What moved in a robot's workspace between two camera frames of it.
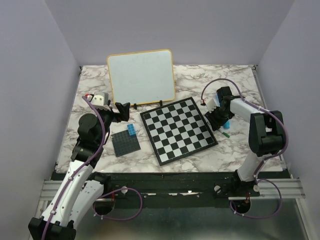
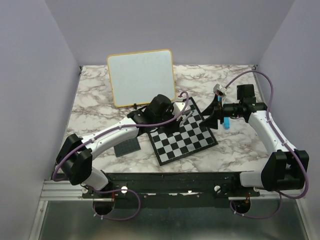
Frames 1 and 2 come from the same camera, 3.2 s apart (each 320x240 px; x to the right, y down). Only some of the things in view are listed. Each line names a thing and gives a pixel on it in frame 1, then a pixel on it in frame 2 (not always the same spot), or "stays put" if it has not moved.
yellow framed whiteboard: (142, 78) stays put
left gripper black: (124, 110) → (174, 128)
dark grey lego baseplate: (124, 144) stays put
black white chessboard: (177, 130) stays put
